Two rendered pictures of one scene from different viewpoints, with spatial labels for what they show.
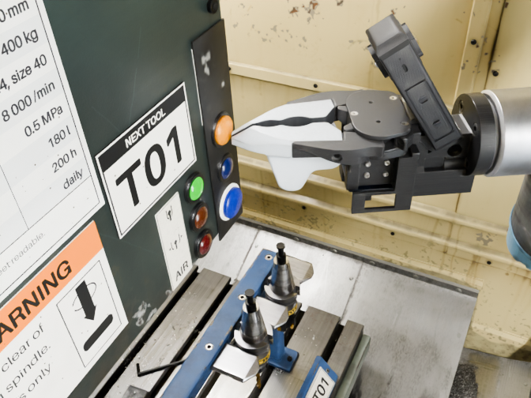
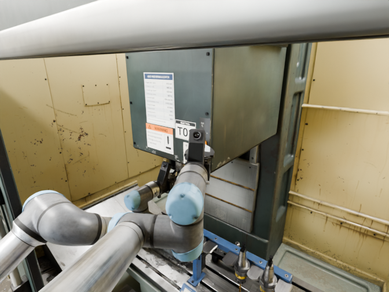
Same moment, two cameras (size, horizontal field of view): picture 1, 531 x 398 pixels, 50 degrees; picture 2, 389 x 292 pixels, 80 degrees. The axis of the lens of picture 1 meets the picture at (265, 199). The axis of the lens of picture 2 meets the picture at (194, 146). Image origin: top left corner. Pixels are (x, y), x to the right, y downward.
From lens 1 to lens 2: 88 cm
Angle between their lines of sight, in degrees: 85
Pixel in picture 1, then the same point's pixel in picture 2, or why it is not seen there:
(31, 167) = (167, 112)
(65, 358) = (162, 144)
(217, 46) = (206, 123)
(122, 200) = (177, 131)
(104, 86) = (179, 110)
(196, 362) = (230, 245)
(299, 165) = not seen: hidden behind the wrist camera
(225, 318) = (249, 255)
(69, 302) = (165, 137)
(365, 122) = not seen: hidden behind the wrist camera
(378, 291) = not seen: outside the picture
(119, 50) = (183, 107)
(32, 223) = (164, 119)
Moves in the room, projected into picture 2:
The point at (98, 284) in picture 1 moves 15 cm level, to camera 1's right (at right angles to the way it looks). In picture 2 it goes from (170, 139) to (158, 153)
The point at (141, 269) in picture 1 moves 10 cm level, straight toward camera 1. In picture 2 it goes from (178, 148) to (152, 150)
